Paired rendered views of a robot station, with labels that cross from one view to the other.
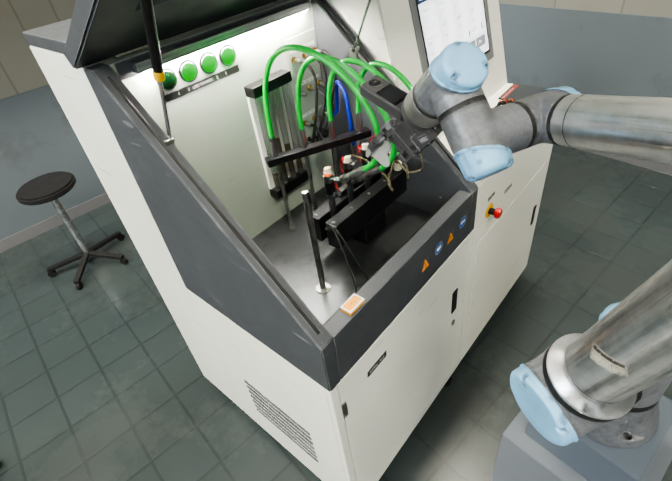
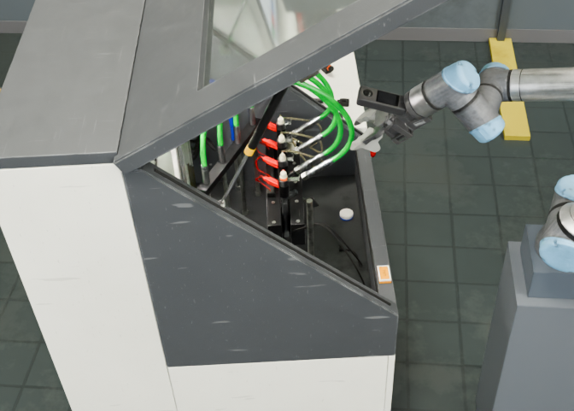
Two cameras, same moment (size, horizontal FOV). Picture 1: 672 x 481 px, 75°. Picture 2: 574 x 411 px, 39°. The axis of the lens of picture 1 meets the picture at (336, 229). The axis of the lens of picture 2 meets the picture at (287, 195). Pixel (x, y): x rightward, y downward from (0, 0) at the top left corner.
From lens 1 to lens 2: 1.39 m
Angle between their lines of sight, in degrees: 34
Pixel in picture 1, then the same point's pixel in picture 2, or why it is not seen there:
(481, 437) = (420, 371)
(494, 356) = not seen: hidden behind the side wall
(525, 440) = (530, 300)
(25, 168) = not seen: outside the picture
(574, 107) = (523, 80)
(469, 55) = (469, 69)
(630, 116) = (560, 82)
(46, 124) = not seen: outside the picture
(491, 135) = (493, 111)
